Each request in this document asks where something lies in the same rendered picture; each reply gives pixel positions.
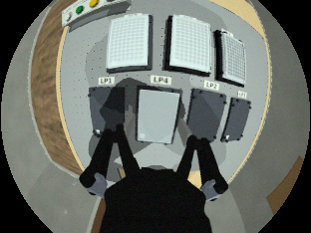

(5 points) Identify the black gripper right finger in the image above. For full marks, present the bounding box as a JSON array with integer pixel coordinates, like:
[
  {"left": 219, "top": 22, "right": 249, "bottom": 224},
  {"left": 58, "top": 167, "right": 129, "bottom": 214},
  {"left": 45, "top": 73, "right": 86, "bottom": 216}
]
[{"left": 166, "top": 118, "right": 228, "bottom": 202}]

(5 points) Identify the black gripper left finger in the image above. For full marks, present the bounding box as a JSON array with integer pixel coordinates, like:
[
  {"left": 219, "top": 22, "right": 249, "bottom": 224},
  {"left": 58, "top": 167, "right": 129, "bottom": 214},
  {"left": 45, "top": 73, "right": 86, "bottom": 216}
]
[{"left": 79, "top": 114, "right": 150, "bottom": 198}]

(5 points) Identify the white button panel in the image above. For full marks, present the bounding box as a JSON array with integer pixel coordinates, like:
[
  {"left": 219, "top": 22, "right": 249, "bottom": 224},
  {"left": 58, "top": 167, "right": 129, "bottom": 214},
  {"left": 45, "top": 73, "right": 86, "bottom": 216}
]
[{"left": 62, "top": 0, "right": 133, "bottom": 31}]

